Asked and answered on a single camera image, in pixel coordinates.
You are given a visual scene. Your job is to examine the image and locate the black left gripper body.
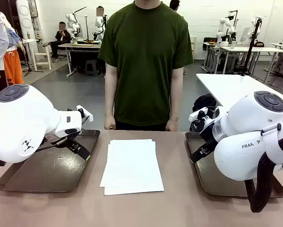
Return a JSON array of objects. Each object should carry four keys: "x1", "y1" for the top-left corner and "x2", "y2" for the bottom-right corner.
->
[{"x1": 57, "y1": 130, "x2": 82, "y2": 147}]

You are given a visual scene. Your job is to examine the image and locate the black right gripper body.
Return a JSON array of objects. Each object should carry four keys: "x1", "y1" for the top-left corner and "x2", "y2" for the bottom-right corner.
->
[{"x1": 199, "y1": 118, "x2": 219, "y2": 147}]

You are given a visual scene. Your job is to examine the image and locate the person's left forearm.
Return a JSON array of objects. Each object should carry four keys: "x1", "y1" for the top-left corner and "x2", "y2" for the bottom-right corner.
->
[{"x1": 169, "y1": 67, "x2": 184, "y2": 119}]

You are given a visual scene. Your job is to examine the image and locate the person's right forearm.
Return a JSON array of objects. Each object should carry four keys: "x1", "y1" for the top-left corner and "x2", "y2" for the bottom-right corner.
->
[{"x1": 104, "y1": 63, "x2": 120, "y2": 119}]

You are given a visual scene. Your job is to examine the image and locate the person's left hand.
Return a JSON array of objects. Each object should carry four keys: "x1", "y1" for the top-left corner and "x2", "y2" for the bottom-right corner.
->
[{"x1": 165, "y1": 117, "x2": 179, "y2": 132}]

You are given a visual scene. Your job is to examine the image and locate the person's right hand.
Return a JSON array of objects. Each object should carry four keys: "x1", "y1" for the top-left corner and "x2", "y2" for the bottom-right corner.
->
[{"x1": 103, "y1": 115, "x2": 116, "y2": 130}]

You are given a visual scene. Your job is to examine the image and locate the black step stool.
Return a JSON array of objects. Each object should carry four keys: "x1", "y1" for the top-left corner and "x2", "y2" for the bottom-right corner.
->
[{"x1": 189, "y1": 118, "x2": 201, "y2": 132}]

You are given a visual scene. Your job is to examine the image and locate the brown plastic serving tray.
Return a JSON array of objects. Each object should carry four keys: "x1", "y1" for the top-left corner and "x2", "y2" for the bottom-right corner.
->
[
  {"x1": 0, "y1": 129, "x2": 101, "y2": 193},
  {"x1": 185, "y1": 131, "x2": 283, "y2": 199}
]

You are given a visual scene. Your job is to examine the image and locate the black backpack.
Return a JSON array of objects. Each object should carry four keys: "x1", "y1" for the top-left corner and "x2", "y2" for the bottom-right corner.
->
[{"x1": 192, "y1": 93, "x2": 218, "y2": 114}]

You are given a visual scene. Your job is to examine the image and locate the large white rounded table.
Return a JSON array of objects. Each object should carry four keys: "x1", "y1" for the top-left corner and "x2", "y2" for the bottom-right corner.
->
[{"x1": 196, "y1": 73, "x2": 283, "y2": 107}]

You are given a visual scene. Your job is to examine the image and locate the person's black trousers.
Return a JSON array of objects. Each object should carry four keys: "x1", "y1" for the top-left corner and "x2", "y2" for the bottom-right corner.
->
[{"x1": 114, "y1": 119, "x2": 172, "y2": 131}]

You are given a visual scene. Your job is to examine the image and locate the grey plastic stool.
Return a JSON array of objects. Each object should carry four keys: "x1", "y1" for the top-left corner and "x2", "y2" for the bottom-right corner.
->
[{"x1": 85, "y1": 59, "x2": 99, "y2": 76}]

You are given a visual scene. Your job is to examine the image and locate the black floor tripod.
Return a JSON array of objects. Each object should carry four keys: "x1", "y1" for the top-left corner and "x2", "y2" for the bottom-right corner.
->
[{"x1": 15, "y1": 29, "x2": 44, "y2": 77}]

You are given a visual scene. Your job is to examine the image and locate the white wooden chair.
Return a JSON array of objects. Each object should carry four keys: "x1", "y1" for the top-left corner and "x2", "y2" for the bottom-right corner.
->
[{"x1": 34, "y1": 44, "x2": 52, "y2": 71}]

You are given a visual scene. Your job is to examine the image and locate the white drawer cabinet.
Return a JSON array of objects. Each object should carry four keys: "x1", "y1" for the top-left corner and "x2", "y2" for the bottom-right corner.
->
[{"x1": 189, "y1": 35, "x2": 197, "y2": 60}]

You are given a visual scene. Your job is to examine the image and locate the white background desk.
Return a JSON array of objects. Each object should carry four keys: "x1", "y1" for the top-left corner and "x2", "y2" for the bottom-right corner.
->
[{"x1": 220, "y1": 46, "x2": 283, "y2": 85}]

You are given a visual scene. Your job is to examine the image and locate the grey background work table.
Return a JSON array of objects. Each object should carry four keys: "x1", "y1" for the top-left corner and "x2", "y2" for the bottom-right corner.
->
[{"x1": 58, "y1": 43, "x2": 102, "y2": 78}]

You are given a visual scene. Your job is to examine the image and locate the person torso green T-shirt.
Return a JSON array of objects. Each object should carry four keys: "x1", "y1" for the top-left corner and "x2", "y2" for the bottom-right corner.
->
[{"x1": 98, "y1": 0, "x2": 194, "y2": 126}]

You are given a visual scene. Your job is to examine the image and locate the seated person in black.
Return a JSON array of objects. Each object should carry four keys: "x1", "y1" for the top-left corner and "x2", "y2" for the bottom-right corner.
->
[{"x1": 42, "y1": 21, "x2": 72, "y2": 63}]

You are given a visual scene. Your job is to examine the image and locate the thin lamp stand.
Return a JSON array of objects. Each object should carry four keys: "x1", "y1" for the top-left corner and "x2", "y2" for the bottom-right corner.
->
[{"x1": 84, "y1": 15, "x2": 90, "y2": 41}]

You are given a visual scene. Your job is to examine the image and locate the white standing air conditioner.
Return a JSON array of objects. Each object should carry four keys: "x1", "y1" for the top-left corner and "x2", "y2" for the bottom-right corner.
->
[{"x1": 15, "y1": 0, "x2": 37, "y2": 41}]

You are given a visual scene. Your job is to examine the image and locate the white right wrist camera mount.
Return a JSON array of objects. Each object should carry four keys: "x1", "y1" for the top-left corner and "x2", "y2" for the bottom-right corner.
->
[{"x1": 189, "y1": 106, "x2": 209, "y2": 122}]

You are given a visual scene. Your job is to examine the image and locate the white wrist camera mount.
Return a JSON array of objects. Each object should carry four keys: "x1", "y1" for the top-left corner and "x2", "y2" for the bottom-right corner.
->
[
  {"x1": 76, "y1": 105, "x2": 94, "y2": 123},
  {"x1": 189, "y1": 106, "x2": 209, "y2": 122}
]

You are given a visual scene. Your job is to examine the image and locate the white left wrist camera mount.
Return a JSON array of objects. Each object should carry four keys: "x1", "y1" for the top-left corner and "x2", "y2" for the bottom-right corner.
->
[{"x1": 76, "y1": 105, "x2": 94, "y2": 123}]

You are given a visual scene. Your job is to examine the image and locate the tall black camera stand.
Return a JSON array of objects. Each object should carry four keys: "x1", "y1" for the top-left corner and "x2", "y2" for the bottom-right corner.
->
[{"x1": 240, "y1": 17, "x2": 262, "y2": 77}]

